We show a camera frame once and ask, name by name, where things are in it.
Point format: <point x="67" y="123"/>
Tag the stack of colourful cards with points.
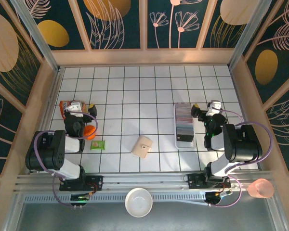
<point x="183" y="118"/>

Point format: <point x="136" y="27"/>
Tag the white card tray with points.
<point x="177" y="144"/>

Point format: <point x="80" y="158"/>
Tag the beige card holder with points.
<point x="142" y="146"/>

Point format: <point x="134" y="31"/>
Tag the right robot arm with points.
<point x="243" y="146"/>

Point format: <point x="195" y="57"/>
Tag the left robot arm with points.
<point x="45" y="154"/>

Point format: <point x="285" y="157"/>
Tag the orange ball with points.
<point x="91" y="132"/>

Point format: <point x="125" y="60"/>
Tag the orange snack bag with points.
<point x="63" y="108"/>

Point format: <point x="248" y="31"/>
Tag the green packet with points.
<point x="98" y="145"/>

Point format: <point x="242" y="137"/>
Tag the circuit board with green light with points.
<point x="80" y="198"/>
<point x="218" y="196"/>

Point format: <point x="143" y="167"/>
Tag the pink plastic cup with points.
<point x="261" y="188"/>

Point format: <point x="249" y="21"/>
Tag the perforated metal strip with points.
<point x="110" y="199"/>

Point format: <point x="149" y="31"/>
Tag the white bowl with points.
<point x="138" y="202"/>

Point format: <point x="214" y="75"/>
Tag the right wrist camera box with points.
<point x="214" y="107"/>

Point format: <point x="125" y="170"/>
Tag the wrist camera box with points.
<point x="75" y="107"/>
<point x="214" y="107"/>

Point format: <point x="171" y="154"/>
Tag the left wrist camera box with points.
<point x="75" y="107"/>

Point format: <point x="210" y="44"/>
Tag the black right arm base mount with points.
<point x="195" y="180"/>

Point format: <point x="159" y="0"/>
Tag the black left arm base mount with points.
<point x="96" y="181"/>

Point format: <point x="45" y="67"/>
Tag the aluminium rail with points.
<point x="147" y="183"/>

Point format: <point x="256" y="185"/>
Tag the aluminium frame post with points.
<point x="249" y="36"/>
<point x="36" y="36"/>

